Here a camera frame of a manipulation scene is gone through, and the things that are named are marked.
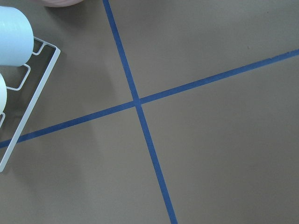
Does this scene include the pink pot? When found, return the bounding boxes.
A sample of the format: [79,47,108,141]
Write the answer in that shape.
[43,0,83,7]

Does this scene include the light blue cup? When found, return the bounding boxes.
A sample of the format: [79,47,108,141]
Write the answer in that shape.
[0,6,34,67]

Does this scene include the white wire rack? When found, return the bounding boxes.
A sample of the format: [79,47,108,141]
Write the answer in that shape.
[0,37,61,173]

